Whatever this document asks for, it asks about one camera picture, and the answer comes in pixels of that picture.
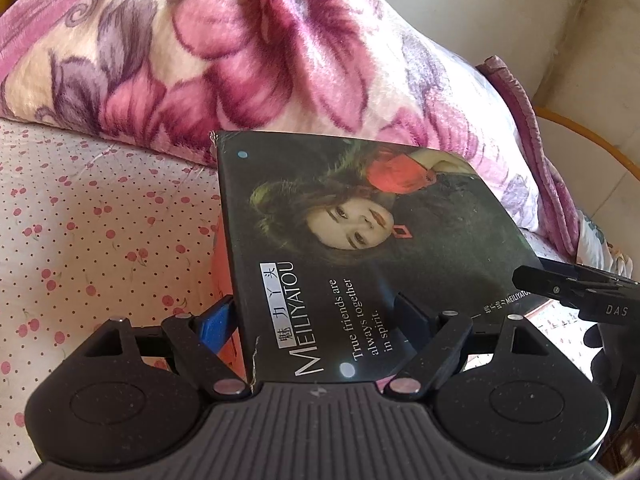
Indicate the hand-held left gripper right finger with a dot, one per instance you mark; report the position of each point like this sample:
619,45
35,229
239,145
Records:
407,311

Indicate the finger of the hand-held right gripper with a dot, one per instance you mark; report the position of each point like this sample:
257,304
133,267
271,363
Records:
590,267
545,280

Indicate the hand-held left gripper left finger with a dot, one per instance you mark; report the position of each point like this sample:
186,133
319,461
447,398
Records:
216,321

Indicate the portrait print box lid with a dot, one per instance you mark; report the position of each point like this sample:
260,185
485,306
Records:
380,240

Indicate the white blue-print pillow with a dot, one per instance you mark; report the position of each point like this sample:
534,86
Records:
597,245

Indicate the white yellow-edged furniture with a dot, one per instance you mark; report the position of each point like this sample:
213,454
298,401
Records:
600,145

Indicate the cherry print bedsheet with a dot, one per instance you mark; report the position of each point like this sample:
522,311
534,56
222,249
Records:
100,240

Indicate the pink floral blanket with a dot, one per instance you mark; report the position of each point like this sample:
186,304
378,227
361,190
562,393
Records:
225,45

